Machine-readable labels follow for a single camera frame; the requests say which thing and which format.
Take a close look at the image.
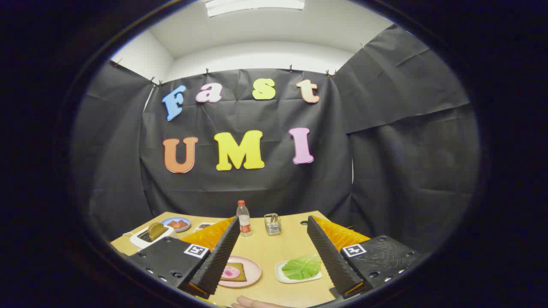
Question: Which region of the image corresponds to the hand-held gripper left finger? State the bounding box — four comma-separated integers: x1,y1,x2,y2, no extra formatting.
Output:
121,216,241,300

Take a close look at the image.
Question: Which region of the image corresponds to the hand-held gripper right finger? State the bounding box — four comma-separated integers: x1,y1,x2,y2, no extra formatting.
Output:
307,215,429,300

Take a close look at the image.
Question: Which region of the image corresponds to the green lettuce leaf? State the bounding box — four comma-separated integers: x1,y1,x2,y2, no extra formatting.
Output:
281,255,322,281

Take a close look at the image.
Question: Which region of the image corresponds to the toast slice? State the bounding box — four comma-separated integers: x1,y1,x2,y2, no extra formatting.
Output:
220,262,247,282

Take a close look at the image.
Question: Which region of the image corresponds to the pink plate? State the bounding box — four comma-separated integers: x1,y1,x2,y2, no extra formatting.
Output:
218,255,262,288

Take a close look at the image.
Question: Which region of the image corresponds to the clear bottle with red cap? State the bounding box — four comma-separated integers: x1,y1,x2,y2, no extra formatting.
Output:
236,200,252,237

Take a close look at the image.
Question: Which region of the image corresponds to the white plate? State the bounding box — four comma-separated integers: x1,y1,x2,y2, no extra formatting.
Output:
275,259,322,284

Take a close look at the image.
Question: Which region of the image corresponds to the metal mesh holder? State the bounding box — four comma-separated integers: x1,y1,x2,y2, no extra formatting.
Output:
264,213,282,236

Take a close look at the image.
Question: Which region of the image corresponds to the blue plate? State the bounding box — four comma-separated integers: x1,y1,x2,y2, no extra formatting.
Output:
161,216,191,233

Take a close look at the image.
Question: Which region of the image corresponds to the brown bread slice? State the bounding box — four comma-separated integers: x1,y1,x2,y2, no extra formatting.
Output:
148,222,168,241

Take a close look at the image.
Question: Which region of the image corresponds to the black backdrop cloth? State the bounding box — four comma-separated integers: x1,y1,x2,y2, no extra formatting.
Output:
71,24,480,257

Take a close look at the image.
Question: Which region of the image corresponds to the white toaster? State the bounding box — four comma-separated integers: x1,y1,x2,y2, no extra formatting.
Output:
130,222,176,250

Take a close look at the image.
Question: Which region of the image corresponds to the ceiling light panel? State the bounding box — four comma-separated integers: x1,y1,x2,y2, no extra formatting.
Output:
205,0,305,18

